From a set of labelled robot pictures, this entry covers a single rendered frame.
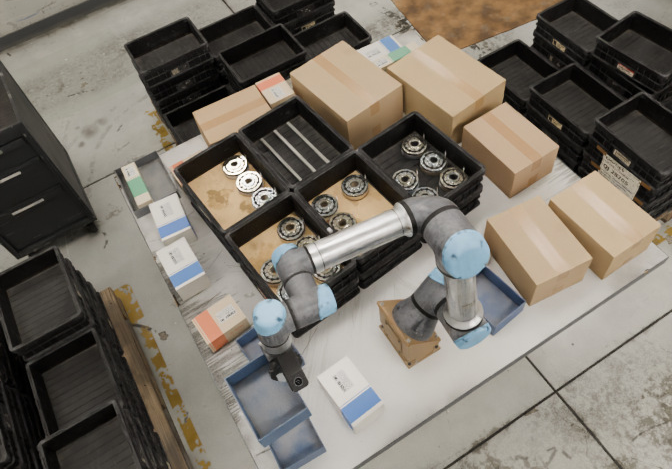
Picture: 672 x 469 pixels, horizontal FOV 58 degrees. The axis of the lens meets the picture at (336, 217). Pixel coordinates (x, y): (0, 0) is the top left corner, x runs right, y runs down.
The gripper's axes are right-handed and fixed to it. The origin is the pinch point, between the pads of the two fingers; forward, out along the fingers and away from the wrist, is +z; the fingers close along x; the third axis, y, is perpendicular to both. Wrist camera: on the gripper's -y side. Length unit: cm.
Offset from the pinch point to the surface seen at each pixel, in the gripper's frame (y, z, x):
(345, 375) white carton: 4.5, 31.7, -18.8
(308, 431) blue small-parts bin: -2.2, 41.6, -0.7
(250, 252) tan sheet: 62, 28, -12
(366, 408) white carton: -8.2, 31.7, -19.1
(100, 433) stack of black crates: 44, 68, 65
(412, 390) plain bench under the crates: -9, 40, -37
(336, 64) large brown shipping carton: 123, 16, -84
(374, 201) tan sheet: 55, 25, -61
